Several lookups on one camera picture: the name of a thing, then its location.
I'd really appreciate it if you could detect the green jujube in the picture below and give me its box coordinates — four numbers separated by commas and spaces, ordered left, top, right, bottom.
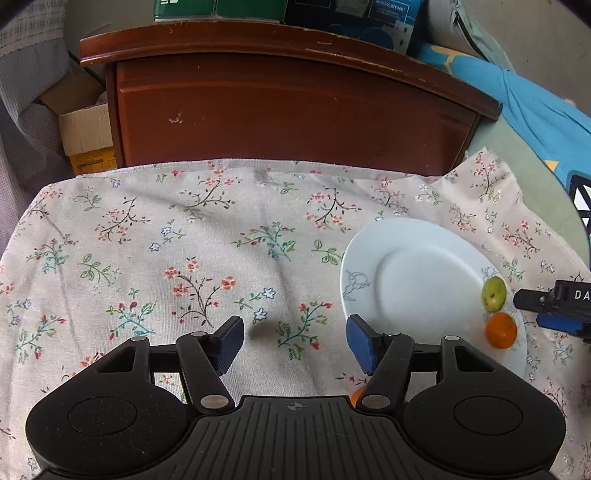
481, 276, 508, 312

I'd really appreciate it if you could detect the floral tablecloth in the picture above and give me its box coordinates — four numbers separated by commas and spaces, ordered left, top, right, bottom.
0, 148, 591, 480

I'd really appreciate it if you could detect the lilac striped cloth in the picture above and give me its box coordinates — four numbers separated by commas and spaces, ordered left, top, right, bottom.
0, 44, 78, 261

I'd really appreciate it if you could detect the olive green seat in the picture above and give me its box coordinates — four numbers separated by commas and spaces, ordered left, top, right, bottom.
462, 108, 591, 278

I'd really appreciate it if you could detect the blue printed cushion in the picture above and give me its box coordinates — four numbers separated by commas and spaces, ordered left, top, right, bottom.
416, 44, 591, 232

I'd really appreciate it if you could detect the dark blue box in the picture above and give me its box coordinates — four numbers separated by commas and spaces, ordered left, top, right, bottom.
283, 0, 428, 54

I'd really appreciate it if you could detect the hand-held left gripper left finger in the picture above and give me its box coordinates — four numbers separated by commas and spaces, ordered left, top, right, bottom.
92, 316, 245, 414

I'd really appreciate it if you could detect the white plate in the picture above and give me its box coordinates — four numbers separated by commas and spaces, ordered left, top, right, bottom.
340, 218, 528, 380

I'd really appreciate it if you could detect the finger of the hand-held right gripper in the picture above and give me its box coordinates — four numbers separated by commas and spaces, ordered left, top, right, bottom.
536, 312, 586, 333
514, 288, 557, 311

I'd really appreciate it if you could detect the brown wooden nightstand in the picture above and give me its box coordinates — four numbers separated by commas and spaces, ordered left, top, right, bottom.
78, 21, 503, 178

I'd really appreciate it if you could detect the open cardboard box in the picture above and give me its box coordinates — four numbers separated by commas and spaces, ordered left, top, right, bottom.
39, 71, 116, 175

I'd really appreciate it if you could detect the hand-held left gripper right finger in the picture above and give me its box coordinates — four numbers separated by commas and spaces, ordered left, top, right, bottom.
346, 315, 504, 413

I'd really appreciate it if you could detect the green carton box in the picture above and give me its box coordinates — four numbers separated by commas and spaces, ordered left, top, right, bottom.
154, 0, 288, 25

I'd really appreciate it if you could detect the grey zippered jacket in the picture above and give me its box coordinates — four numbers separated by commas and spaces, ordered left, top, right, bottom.
425, 0, 516, 73

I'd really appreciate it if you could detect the checked cloth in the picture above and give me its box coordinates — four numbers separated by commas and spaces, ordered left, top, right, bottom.
0, 8, 70, 58

